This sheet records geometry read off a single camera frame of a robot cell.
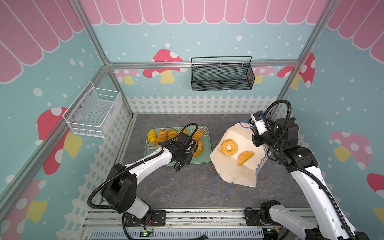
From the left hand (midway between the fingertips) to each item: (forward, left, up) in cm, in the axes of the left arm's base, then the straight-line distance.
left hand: (186, 160), depth 86 cm
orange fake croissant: (+20, +18, -4) cm, 28 cm away
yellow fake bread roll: (+20, +25, -5) cm, 33 cm away
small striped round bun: (+20, +11, -1) cm, 23 cm away
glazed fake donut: (+9, -29, 0) cm, 31 cm away
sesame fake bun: (+3, -34, +1) cm, 34 cm away
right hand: (+5, -32, +26) cm, 41 cm away
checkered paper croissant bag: (-1, -25, -5) cm, 25 cm away
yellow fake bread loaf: (+3, -1, +24) cm, 24 cm away
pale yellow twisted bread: (+22, -7, -4) cm, 24 cm away
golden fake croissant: (+10, -8, -3) cm, 13 cm away
